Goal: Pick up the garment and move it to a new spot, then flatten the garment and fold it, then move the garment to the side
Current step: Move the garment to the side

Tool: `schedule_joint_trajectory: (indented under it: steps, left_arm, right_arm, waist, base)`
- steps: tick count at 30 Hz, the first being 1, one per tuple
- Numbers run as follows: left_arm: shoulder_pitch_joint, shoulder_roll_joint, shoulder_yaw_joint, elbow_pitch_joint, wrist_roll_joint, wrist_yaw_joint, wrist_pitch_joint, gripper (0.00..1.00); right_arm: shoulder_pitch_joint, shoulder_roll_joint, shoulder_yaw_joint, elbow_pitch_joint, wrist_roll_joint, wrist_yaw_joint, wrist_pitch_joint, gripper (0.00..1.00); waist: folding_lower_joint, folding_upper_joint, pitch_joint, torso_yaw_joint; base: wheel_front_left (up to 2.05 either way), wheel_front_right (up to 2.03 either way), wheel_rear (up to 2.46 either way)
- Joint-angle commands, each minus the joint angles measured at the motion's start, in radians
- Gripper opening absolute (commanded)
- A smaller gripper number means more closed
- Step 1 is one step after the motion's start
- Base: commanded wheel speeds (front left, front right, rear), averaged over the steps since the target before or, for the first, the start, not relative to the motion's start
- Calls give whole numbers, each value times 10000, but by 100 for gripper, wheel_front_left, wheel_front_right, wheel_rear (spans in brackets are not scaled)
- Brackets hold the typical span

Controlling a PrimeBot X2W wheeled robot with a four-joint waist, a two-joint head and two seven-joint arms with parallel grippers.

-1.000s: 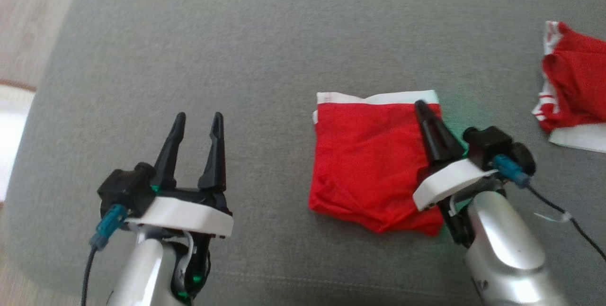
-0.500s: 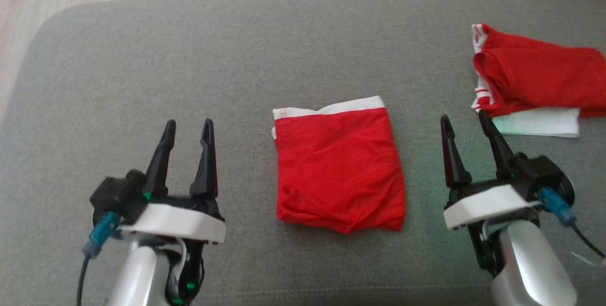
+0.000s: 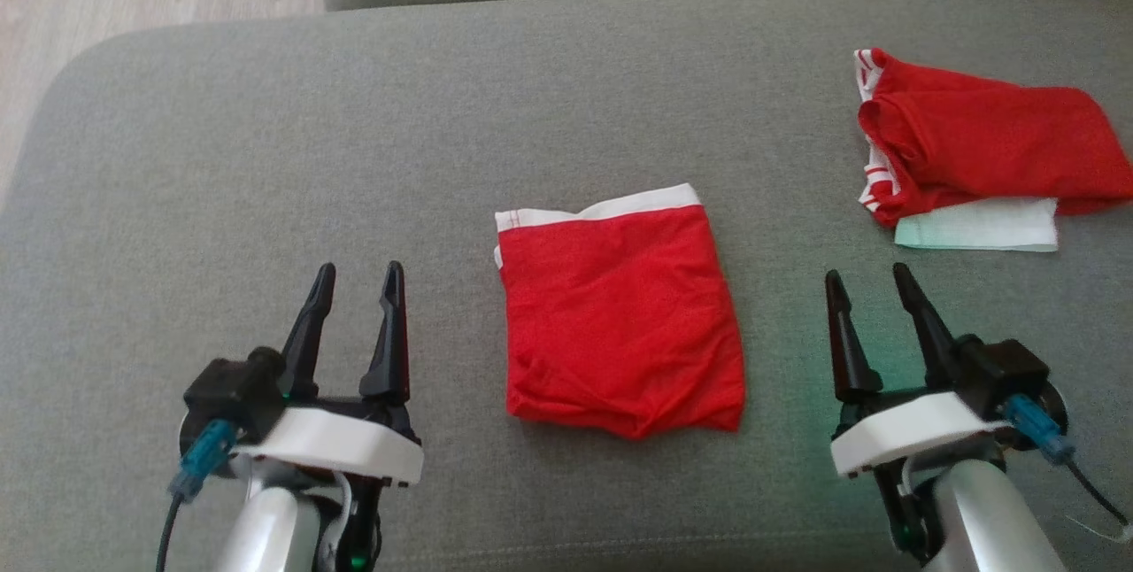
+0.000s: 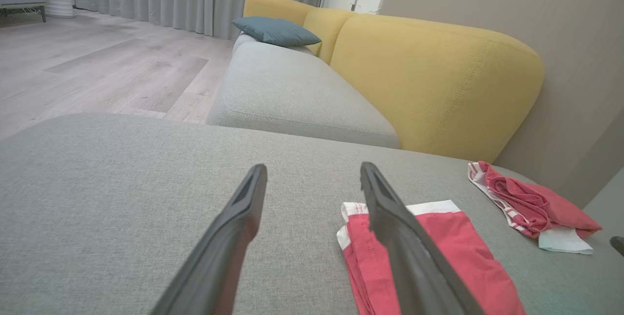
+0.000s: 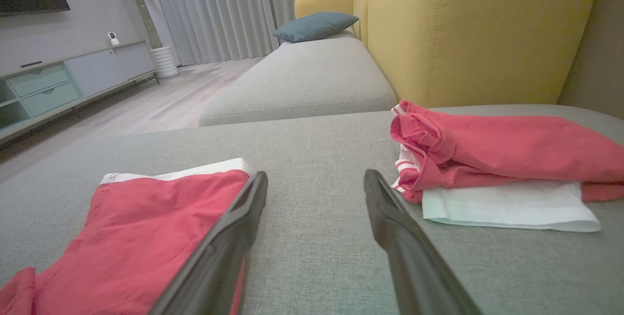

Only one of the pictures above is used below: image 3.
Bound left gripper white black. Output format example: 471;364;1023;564
234;261;425;487

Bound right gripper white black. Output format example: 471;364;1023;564
825;263;1012;478

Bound red jersey white sleeves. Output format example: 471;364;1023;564
854;48;1133;252

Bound red shorts white waistband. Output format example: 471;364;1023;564
494;183;746;440

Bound grey sofa seat cushion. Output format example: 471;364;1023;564
0;0;1133;572

